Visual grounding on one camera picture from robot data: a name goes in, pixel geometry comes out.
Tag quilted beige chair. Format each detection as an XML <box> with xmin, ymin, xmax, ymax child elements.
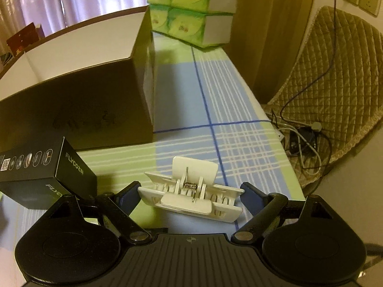
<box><xmin>263</xmin><ymin>6</ymin><xmax>382</xmax><ymax>187</ymax></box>

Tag red gift box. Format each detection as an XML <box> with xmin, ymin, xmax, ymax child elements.
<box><xmin>6</xmin><ymin>23</ymin><xmax>45</xmax><ymax>56</ymax></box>

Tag black product box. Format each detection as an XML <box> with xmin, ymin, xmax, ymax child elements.
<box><xmin>1</xmin><ymin>137</ymin><xmax>97</xmax><ymax>209</ymax></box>

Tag large brown cardboard box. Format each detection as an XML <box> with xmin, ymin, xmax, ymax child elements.
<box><xmin>1</xmin><ymin>6</ymin><xmax>155</xmax><ymax>151</ymax></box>

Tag white plastic hair clip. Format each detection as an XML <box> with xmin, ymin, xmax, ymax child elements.
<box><xmin>138</xmin><ymin>156</ymin><xmax>244</xmax><ymax>223</ymax></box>

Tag brown wooden door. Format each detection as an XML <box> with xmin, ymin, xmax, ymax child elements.
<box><xmin>224</xmin><ymin>0</ymin><xmax>313</xmax><ymax>104</ymax></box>

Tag green tissue pack stack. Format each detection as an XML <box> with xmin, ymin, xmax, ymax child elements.
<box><xmin>147</xmin><ymin>0</ymin><xmax>237</xmax><ymax>48</ymax></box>

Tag black power cable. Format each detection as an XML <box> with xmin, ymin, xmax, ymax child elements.
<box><xmin>279</xmin><ymin>0</ymin><xmax>355</xmax><ymax>132</ymax></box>

